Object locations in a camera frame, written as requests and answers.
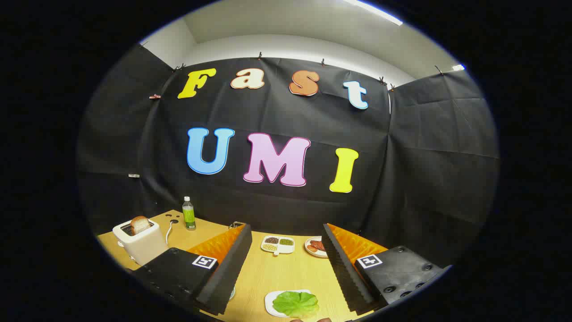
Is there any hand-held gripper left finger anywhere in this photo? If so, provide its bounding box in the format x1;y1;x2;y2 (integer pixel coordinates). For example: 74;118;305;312
133;224;253;315

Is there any white divided bean dish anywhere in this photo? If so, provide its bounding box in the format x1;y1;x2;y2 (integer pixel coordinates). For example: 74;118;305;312
261;235;295;256

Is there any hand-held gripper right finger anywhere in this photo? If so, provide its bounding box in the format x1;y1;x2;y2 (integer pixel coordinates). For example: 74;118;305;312
322;223;452;314

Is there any toasted bread slice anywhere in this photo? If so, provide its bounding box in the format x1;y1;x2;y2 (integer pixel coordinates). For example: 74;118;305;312
130;216;152;236

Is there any white toaster cable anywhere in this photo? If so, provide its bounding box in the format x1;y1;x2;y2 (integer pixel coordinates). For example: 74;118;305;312
165;219;179;246

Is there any green lettuce leaf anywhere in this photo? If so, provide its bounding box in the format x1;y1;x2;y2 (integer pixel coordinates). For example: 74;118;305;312
272;291;320;319

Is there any white toaster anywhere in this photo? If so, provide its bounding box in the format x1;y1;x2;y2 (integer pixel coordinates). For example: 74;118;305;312
112;219;169;266

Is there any white round meat plate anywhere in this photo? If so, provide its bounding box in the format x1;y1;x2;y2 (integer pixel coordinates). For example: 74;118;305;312
304;236;329;258

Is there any green label water bottle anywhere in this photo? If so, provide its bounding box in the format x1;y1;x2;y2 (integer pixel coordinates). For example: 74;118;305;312
182;196;197;230

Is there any black backdrop cloth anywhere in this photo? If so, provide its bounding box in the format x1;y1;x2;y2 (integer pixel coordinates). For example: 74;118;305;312
76;42;500;269

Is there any white square plate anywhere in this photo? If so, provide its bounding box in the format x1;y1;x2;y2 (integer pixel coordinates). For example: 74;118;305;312
265;289;313;318

